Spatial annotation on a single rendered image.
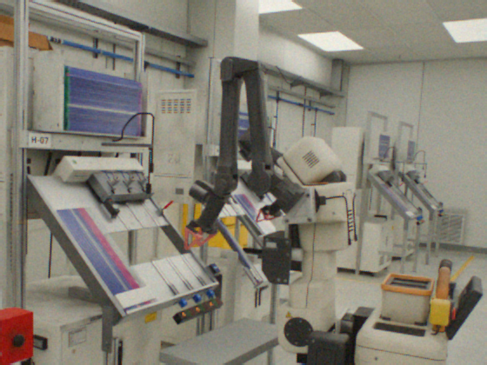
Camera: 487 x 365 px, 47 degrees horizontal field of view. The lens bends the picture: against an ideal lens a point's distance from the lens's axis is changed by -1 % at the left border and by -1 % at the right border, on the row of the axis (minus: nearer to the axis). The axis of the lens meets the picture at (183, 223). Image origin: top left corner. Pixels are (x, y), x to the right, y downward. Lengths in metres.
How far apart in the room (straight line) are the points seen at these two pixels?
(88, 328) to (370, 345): 1.18
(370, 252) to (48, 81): 5.07
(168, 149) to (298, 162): 1.84
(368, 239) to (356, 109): 3.76
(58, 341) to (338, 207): 1.20
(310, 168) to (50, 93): 1.11
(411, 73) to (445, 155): 1.44
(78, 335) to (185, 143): 1.63
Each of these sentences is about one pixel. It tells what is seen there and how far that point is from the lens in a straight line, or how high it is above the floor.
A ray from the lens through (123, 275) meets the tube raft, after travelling 2.18.
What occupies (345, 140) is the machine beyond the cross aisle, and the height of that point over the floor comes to 1.57.
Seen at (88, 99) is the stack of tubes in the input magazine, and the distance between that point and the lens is 2.47.
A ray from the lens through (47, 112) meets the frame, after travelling 2.39.
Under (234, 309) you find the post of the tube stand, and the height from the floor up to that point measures 0.53.
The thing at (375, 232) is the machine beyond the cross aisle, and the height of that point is 0.52.
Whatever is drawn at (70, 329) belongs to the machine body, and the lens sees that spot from 2.32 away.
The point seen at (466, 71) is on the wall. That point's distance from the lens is 9.79.
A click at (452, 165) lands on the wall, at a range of 9.69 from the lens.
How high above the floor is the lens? 1.30
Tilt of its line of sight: 7 degrees down
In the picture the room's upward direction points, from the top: 2 degrees clockwise
